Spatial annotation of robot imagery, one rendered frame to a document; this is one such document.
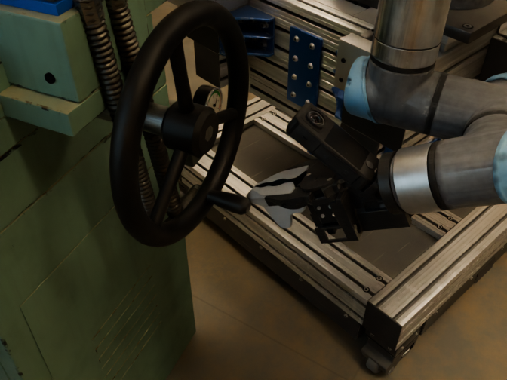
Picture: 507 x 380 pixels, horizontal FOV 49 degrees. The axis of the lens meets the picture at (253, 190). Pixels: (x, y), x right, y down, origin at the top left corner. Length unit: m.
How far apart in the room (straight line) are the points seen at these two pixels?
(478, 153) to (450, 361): 0.94
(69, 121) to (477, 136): 0.42
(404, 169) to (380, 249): 0.76
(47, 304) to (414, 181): 0.53
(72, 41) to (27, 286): 0.36
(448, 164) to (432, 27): 0.15
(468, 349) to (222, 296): 0.63
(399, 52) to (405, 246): 0.80
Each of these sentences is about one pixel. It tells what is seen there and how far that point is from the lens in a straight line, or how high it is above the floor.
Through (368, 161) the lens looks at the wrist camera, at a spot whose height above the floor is 0.79.
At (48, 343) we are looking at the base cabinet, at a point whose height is 0.48.
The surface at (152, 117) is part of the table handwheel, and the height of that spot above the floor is 0.82.
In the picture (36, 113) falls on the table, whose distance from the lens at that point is 0.64.
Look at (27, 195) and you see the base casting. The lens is 0.74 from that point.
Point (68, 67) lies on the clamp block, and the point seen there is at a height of 0.91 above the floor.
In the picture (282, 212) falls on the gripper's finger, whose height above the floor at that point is 0.70.
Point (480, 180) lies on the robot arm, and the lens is 0.58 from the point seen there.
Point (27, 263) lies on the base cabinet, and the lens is 0.78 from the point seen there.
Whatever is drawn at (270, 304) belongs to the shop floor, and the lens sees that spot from 1.48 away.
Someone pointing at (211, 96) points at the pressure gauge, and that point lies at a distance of 0.96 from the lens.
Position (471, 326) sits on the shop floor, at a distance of 1.55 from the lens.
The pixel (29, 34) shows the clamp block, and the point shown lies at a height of 0.94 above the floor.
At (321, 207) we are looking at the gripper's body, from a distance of 0.67.
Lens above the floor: 1.19
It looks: 41 degrees down
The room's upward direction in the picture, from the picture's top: straight up
